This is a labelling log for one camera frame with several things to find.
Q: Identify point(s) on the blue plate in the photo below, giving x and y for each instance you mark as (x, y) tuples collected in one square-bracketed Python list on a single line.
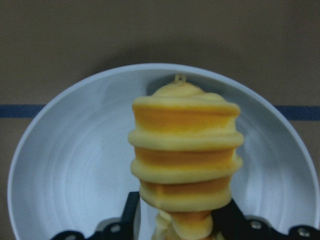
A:
[(71, 168)]

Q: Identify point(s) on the striped bread roll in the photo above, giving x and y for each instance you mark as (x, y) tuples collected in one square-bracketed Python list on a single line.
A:
[(185, 142)]

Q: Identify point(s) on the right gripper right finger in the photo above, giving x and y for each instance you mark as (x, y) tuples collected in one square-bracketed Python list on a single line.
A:
[(231, 222)]

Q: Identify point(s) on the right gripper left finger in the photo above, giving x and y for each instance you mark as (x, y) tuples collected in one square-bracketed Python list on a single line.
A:
[(131, 216)]

